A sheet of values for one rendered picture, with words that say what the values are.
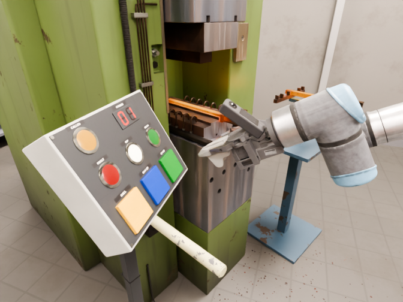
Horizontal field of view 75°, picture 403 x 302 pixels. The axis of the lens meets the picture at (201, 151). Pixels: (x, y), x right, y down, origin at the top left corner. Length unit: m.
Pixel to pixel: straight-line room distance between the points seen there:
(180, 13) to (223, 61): 0.47
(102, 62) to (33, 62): 0.44
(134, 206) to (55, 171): 0.17
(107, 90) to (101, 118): 0.31
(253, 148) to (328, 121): 0.17
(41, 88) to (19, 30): 0.22
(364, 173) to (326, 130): 0.12
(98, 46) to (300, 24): 2.79
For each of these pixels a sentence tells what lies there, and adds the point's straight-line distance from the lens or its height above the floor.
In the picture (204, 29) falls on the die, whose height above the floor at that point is 1.35.
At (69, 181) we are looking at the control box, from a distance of 0.55.
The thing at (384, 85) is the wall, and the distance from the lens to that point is 3.61.
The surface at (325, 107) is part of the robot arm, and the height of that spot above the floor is 1.23.
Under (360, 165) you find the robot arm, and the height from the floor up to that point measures 1.11.
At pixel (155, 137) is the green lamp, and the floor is 1.09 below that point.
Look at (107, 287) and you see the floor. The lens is 1.77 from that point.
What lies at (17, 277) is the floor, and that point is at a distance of 2.05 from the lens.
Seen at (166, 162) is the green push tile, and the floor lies 1.03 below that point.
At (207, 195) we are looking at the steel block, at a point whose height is 0.69.
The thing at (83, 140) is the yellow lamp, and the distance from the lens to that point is 0.57.
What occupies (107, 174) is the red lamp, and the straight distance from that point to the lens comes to 0.57.
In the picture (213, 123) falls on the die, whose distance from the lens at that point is 1.10.
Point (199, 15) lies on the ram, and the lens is 0.96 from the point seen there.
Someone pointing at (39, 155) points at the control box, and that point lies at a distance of 0.57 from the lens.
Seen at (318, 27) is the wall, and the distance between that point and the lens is 3.43.
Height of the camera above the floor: 1.39
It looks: 28 degrees down
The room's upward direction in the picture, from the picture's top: straight up
